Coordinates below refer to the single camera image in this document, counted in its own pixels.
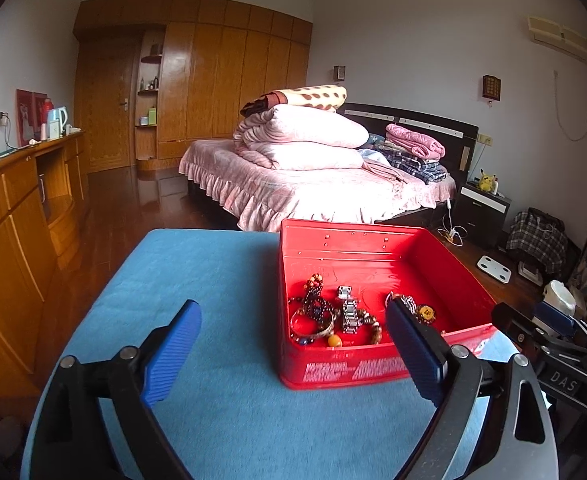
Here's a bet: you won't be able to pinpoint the white wall cable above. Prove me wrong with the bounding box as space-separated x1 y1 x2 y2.
553 67 587 142

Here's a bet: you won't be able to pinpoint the black nightstand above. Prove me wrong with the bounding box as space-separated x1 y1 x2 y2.
459 182 511 248

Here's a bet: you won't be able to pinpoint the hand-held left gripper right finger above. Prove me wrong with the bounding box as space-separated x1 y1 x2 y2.
386 299 559 480

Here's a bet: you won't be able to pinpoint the blue table mat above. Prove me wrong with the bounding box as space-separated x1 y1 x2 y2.
20 228 557 480

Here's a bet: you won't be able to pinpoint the wooden door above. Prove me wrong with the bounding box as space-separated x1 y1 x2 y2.
76 55 139 173

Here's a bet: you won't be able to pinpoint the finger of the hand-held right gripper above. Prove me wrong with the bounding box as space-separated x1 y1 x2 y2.
491 302 541 356
533 302 574 335

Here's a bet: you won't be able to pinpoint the pink folded quilt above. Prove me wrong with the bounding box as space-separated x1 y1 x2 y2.
233 105 369 171

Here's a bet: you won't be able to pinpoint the cream air conditioner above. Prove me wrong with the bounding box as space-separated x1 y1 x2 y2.
527 16 587 65

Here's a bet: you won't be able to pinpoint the red picture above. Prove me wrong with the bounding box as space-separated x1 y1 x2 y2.
16 89 49 147

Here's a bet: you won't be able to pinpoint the white power strip cable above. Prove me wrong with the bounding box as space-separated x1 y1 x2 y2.
437 200 467 246

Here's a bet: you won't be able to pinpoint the bed with pink cover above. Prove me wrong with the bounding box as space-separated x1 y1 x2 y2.
180 102 479 233

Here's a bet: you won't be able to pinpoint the plaid folded clothes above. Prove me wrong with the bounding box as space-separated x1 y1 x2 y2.
373 142 449 183

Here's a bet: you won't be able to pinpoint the white bathroom scale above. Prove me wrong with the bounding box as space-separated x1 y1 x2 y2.
476 255 514 283

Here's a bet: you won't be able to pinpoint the wooden wardrobe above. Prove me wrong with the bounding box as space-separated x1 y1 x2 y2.
73 0 313 161

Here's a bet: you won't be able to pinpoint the pink folded garment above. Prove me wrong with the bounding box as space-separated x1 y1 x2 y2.
386 123 445 161

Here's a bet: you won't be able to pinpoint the brown and white beaded bracelet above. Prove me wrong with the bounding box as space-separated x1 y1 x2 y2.
358 310 383 346

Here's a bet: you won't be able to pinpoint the pale electric kettle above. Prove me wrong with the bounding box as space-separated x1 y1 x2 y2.
48 106 69 138

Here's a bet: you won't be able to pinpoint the red metal box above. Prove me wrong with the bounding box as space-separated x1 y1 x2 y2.
278 218 497 391

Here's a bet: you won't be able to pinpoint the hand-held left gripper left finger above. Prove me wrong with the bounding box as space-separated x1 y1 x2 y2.
28 300 202 480

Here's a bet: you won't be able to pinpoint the dark beaded bracelet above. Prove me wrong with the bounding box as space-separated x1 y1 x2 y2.
301 296 337 323

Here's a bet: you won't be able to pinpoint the beige spotted blanket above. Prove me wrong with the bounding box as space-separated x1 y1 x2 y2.
240 85 348 117

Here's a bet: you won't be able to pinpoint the wooden sideboard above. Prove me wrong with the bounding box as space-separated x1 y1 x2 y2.
0 130 90 401

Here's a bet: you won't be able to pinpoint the plaid bag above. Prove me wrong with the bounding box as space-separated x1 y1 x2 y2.
506 208 568 266

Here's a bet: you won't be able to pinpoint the silver metal link bracelet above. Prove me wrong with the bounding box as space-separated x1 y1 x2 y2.
341 285 361 335

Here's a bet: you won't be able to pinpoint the white paper roll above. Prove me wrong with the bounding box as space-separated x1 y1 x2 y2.
543 280 577 317

